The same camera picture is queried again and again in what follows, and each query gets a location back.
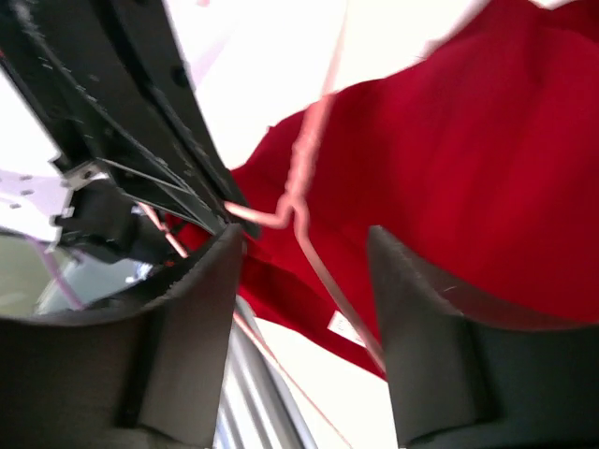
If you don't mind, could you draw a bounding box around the pink wire hanger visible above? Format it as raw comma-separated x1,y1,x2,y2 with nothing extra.
138,0,389,449

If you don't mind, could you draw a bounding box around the aluminium rail base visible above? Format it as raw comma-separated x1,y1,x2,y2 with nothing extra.
212,297,317,449

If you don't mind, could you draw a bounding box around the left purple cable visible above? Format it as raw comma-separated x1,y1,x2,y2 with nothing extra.
27,233,88,312

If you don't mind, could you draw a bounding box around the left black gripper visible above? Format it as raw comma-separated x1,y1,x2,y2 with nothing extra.
0,0,261,239

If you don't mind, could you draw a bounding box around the red skirt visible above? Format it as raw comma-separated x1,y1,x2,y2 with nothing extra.
168,0,599,380

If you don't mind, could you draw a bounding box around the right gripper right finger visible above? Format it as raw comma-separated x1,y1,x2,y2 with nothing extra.
367,226,598,448

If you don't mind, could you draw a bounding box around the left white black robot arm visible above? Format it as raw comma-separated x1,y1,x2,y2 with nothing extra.
1,1,244,263

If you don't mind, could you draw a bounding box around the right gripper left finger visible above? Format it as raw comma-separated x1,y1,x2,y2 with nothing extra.
1,224,243,448

